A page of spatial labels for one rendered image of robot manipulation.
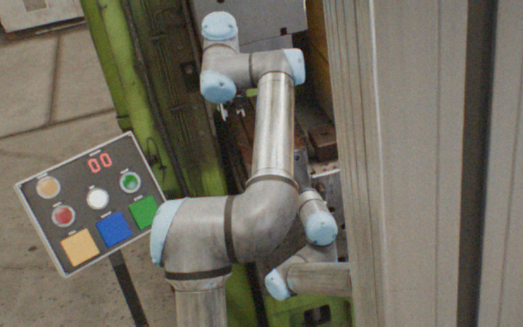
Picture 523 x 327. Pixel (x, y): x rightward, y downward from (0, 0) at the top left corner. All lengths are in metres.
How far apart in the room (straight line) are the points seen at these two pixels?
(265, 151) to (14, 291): 2.42
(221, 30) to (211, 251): 0.51
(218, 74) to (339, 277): 0.50
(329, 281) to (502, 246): 1.09
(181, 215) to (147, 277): 2.07
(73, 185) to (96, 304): 1.42
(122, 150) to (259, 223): 0.81
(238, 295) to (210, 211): 1.40
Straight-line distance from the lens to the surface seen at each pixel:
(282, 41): 1.69
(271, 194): 0.99
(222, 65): 1.25
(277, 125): 1.10
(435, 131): 0.20
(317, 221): 1.48
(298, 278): 1.43
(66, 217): 1.65
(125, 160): 1.70
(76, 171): 1.67
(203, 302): 1.01
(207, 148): 1.96
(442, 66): 0.19
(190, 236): 0.98
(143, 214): 1.69
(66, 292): 3.16
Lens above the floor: 1.97
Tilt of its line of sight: 33 degrees down
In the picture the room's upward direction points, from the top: 11 degrees counter-clockwise
